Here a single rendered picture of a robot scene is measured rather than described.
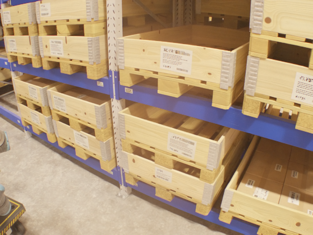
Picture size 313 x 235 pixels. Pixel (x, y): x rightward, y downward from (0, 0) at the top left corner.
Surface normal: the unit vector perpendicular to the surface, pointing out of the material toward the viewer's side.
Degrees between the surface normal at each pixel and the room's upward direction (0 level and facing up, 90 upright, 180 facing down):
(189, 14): 90
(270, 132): 90
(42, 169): 0
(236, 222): 90
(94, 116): 90
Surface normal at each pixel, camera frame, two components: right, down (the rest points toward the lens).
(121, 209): 0.00, -0.89
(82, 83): -0.54, 0.38
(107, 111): 0.84, 0.25
